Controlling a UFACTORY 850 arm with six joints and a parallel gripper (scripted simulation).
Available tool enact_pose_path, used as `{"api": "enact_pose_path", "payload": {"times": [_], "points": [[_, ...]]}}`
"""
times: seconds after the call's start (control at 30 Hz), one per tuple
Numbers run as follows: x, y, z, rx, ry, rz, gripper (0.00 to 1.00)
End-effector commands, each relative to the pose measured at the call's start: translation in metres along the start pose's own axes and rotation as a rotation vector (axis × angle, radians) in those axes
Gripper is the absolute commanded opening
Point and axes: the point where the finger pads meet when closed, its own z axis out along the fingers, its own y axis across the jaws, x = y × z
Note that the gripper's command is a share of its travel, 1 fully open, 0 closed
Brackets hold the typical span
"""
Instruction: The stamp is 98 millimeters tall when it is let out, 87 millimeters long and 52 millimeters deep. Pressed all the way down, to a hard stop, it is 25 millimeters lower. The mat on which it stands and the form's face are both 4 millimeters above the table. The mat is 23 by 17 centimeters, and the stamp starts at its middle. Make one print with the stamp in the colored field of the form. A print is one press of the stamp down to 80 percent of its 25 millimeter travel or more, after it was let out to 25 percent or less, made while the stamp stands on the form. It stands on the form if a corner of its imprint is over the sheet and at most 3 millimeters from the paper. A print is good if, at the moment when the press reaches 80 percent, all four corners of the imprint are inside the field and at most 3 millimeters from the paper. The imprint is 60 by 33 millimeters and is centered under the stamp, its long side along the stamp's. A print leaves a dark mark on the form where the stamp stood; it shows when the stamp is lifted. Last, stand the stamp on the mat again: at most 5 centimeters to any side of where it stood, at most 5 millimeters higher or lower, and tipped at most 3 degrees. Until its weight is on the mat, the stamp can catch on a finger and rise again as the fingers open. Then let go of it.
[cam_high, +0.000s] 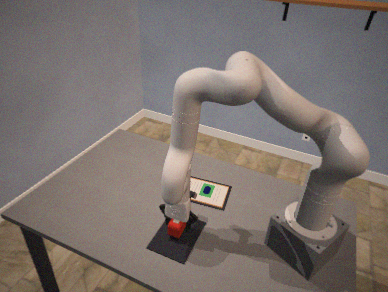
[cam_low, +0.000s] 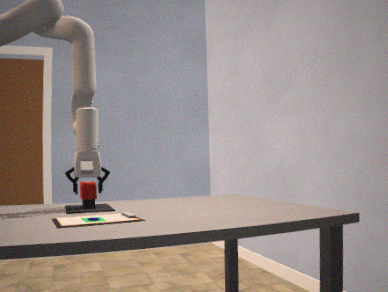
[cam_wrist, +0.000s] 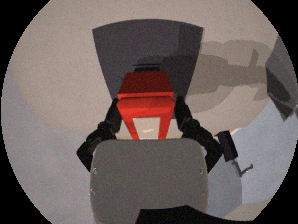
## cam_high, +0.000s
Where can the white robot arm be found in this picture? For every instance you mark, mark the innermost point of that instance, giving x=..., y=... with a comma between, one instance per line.
x=247, y=78

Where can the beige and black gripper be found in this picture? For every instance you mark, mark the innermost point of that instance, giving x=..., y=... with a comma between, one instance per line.
x=180, y=211

